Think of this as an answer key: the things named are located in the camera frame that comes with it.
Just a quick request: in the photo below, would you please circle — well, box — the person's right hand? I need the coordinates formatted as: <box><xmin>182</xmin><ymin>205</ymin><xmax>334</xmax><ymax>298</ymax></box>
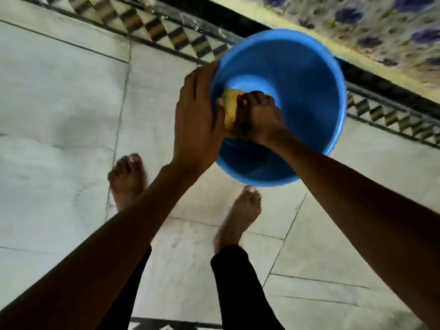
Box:
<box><xmin>233</xmin><ymin>91</ymin><xmax>289</xmax><ymax>149</ymax></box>

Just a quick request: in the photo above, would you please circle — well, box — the person's left black trouser leg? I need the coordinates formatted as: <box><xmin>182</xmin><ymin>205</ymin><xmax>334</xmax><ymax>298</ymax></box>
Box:
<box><xmin>97</xmin><ymin>245</ymin><xmax>153</xmax><ymax>330</ymax></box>

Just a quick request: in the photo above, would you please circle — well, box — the person's foot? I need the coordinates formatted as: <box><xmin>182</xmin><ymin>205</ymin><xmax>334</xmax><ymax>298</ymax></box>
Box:
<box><xmin>213</xmin><ymin>185</ymin><xmax>263</xmax><ymax>255</ymax></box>
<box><xmin>107</xmin><ymin>153</ymin><xmax>149</xmax><ymax>213</ymax></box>

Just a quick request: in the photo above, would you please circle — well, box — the person's left hand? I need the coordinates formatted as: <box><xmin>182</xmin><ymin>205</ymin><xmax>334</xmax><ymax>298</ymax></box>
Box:
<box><xmin>172</xmin><ymin>61</ymin><xmax>227</xmax><ymax>176</ymax></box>

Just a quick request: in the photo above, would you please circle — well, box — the person's left foot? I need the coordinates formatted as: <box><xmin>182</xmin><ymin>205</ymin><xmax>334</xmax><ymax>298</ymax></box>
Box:
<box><xmin>107</xmin><ymin>153</ymin><xmax>149</xmax><ymax>213</ymax></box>

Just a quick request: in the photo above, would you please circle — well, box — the person's black trouser leg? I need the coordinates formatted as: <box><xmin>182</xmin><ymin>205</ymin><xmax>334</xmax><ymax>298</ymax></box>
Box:
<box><xmin>210</xmin><ymin>244</ymin><xmax>286</xmax><ymax>330</ymax></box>
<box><xmin>97</xmin><ymin>245</ymin><xmax>153</xmax><ymax>330</ymax></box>

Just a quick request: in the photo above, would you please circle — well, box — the floral bedsheet with yellow edge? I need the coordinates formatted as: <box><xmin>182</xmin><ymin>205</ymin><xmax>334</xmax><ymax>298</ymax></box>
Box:
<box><xmin>201</xmin><ymin>0</ymin><xmax>440</xmax><ymax>104</ymax></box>

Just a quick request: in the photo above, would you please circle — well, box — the yellow cleaning cloth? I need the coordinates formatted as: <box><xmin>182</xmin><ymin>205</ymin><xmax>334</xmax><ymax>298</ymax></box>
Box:
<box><xmin>222</xmin><ymin>88</ymin><xmax>246</xmax><ymax>138</ymax></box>

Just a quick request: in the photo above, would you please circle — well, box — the person's right foot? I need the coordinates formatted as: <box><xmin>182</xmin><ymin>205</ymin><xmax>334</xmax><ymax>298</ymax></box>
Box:
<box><xmin>213</xmin><ymin>185</ymin><xmax>263</xmax><ymax>255</ymax></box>

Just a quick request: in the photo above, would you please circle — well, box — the person's right forearm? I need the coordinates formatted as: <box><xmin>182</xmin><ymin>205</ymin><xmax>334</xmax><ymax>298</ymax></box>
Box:
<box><xmin>266</xmin><ymin>130</ymin><xmax>440</xmax><ymax>330</ymax></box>

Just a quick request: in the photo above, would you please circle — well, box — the blue plastic bucket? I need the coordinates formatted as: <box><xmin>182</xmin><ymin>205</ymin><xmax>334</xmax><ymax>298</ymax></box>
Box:
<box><xmin>210</xmin><ymin>29</ymin><xmax>348</xmax><ymax>187</ymax></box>

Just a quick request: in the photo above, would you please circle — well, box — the person's right black trouser leg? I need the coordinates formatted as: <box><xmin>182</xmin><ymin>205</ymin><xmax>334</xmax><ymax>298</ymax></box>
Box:
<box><xmin>210</xmin><ymin>244</ymin><xmax>286</xmax><ymax>330</ymax></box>

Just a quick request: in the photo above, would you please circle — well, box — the person's left forearm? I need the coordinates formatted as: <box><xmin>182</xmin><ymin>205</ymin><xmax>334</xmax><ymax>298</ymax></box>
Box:
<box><xmin>0</xmin><ymin>163</ymin><xmax>200</xmax><ymax>330</ymax></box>

